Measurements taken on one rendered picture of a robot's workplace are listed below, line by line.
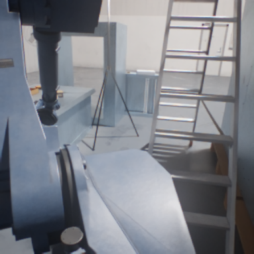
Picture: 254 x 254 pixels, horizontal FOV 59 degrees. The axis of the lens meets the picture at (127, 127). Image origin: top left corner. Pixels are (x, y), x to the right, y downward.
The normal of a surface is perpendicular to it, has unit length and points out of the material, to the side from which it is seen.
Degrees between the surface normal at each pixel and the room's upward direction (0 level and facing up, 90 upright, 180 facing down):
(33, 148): 37
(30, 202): 53
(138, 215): 16
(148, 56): 90
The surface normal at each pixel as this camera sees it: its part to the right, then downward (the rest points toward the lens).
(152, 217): 0.14, -0.80
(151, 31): -0.23, 0.34
